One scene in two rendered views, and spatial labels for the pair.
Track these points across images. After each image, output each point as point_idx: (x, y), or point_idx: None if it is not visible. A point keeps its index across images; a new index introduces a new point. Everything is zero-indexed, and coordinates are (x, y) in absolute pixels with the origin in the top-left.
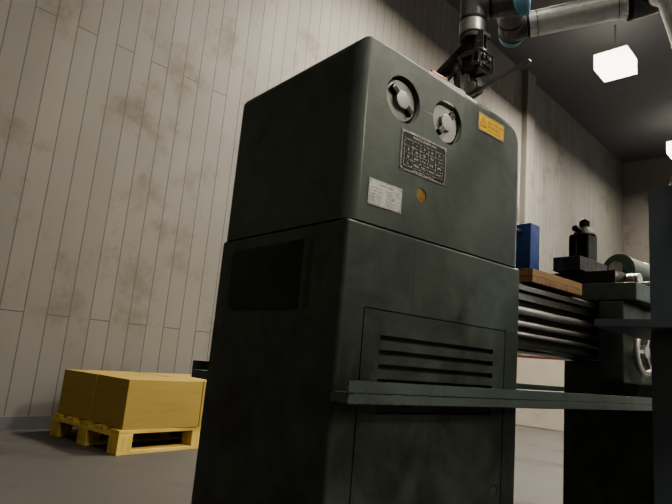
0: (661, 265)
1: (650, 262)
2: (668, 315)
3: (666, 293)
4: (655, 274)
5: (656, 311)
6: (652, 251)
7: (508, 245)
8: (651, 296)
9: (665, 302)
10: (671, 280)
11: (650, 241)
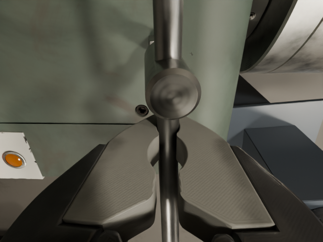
0: (256, 157)
1: (258, 153)
2: (244, 139)
3: (249, 147)
4: (254, 150)
5: (246, 135)
6: (261, 159)
7: None
8: (249, 139)
9: (247, 143)
10: (252, 154)
11: (265, 164)
